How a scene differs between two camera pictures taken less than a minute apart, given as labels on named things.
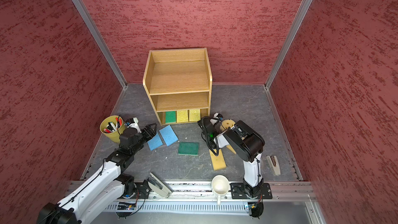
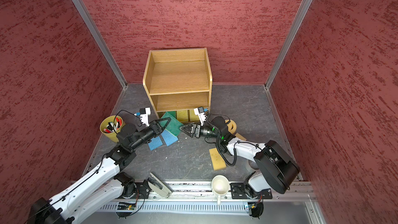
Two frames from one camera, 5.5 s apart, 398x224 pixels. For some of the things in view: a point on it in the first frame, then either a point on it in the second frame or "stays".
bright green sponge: (170, 116) stays
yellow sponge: (182, 115) stays
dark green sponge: (188, 148) → (173, 126)
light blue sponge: (155, 142) stays
